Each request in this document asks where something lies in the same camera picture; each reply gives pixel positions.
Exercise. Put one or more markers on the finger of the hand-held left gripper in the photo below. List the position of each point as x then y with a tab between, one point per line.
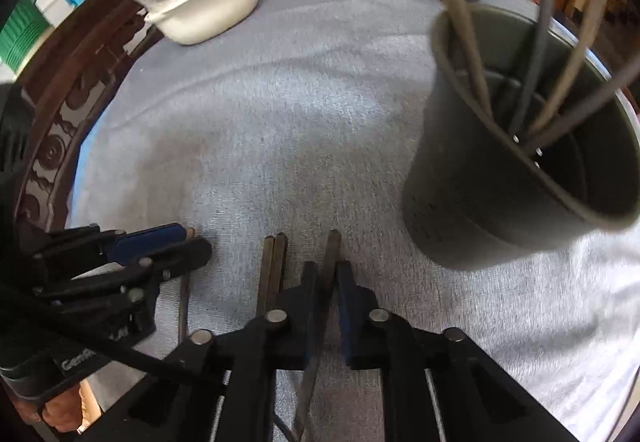
190	254
150	242

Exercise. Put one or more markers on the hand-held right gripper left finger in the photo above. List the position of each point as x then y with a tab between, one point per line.
310	302

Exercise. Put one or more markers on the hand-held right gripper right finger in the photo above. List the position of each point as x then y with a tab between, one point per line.
347	312

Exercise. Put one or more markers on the dark metal chopstick holder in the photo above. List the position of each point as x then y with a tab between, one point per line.
465	202

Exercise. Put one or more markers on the person's left hand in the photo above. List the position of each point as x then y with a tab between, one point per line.
62	409

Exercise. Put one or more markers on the blue table cover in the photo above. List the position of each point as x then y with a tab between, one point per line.
82	152

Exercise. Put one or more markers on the grey tablecloth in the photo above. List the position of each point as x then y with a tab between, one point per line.
280	132

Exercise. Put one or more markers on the dark carved wooden sideboard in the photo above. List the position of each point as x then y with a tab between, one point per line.
75	87

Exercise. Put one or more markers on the white plastic basin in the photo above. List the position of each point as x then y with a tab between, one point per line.
210	12

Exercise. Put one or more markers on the green thermos flask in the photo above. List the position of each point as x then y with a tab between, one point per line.
20	29

